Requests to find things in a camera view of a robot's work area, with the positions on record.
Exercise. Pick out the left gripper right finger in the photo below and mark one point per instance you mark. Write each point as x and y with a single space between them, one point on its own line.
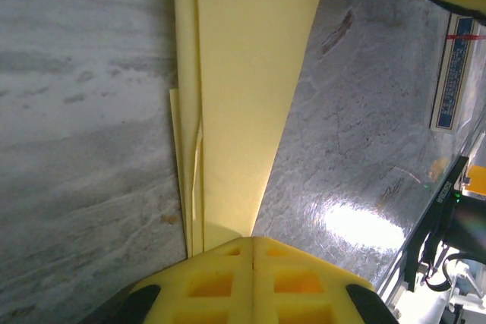
300 297

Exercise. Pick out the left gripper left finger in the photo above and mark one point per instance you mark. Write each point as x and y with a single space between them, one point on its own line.
212 293

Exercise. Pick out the yellow paper sheet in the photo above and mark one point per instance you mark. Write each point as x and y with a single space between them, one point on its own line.
247 73

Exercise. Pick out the playing card box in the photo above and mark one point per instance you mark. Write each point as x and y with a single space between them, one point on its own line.
455 73

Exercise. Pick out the aluminium mounting rail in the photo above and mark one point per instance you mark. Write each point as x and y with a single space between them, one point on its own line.
396 280

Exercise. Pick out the orange plastic block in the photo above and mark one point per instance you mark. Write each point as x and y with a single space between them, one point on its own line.
476 180

